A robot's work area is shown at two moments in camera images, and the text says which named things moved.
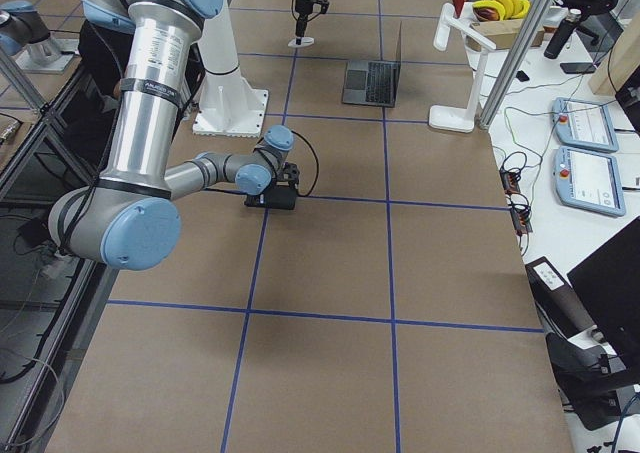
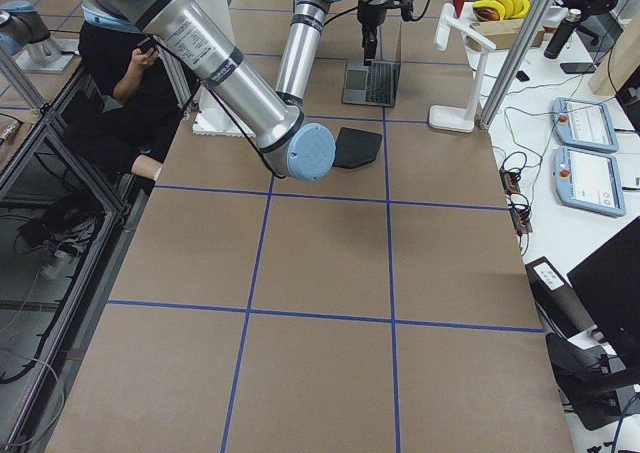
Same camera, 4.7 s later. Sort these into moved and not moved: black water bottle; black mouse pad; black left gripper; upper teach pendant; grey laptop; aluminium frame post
Moved: black mouse pad; black left gripper
Not moved: upper teach pendant; black water bottle; aluminium frame post; grey laptop
